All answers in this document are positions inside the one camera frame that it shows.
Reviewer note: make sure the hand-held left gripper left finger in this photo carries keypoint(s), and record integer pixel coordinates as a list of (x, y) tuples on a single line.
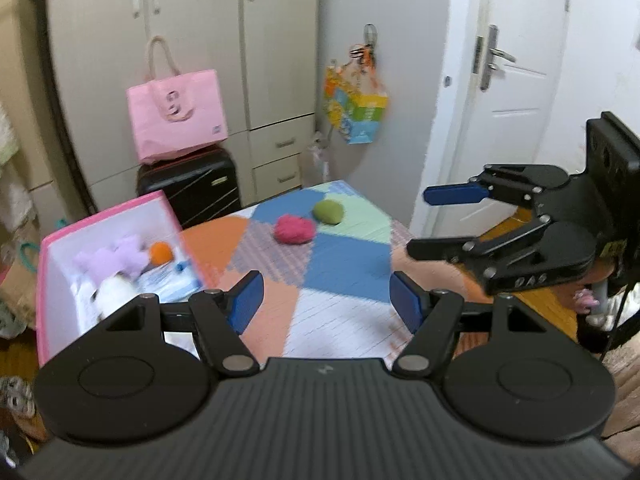
[(247, 300)]

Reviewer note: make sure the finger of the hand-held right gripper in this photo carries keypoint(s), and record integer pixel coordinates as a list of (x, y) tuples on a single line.
[(450, 194), (435, 250)]

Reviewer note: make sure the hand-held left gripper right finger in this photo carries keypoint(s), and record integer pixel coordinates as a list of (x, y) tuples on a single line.
[(405, 300)]

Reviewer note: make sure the blue and white soft package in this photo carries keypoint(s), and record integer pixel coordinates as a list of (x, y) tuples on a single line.
[(167, 285)]

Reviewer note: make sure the magenta fuzzy ball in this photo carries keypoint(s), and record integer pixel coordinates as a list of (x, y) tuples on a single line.
[(294, 230)]

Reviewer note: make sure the orange fuzzy ball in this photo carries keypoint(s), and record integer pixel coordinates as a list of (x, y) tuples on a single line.
[(161, 253)]

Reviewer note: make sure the green fuzzy ball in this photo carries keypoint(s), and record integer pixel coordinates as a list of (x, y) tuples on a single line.
[(328, 212)]

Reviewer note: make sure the white plush toy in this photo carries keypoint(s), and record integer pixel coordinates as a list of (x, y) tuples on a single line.
[(115, 295)]

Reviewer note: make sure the purple plush toy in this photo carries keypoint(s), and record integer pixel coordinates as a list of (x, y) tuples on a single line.
[(110, 260)]

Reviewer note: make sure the pink storage box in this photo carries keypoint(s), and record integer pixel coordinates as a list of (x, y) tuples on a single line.
[(60, 255)]

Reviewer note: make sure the patchwork mat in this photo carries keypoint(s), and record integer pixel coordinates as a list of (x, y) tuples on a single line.
[(340, 260)]

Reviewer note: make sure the white door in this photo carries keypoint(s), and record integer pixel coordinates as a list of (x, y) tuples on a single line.
[(520, 110)]

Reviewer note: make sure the black suitcase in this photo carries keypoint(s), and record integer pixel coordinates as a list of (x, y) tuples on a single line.
[(200, 185)]

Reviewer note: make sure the colourful hanging bag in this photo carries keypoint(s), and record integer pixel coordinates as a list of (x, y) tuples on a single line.
[(357, 105)]

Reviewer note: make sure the grey refrigerator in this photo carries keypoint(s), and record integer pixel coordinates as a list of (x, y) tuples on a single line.
[(410, 60)]

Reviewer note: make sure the metal hook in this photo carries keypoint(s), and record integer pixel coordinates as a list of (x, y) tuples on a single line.
[(369, 32)]

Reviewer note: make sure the pink tote bag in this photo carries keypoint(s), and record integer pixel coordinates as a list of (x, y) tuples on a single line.
[(175, 125)]

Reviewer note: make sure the teal hanger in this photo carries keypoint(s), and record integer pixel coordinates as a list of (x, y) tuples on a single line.
[(30, 255)]

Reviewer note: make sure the cardboard box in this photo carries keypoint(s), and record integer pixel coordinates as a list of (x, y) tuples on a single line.
[(17, 290)]

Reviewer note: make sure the patterned slipper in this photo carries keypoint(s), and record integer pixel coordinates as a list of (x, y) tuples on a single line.
[(15, 395)]

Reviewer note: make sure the cream fleece garment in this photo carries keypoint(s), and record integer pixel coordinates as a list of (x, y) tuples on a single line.
[(15, 195)]

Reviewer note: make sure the cream wardrobe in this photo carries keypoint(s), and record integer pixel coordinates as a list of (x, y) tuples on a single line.
[(200, 35)]

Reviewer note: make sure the cream fuzzy cardigan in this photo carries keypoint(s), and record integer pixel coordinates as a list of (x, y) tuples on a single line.
[(7, 135)]

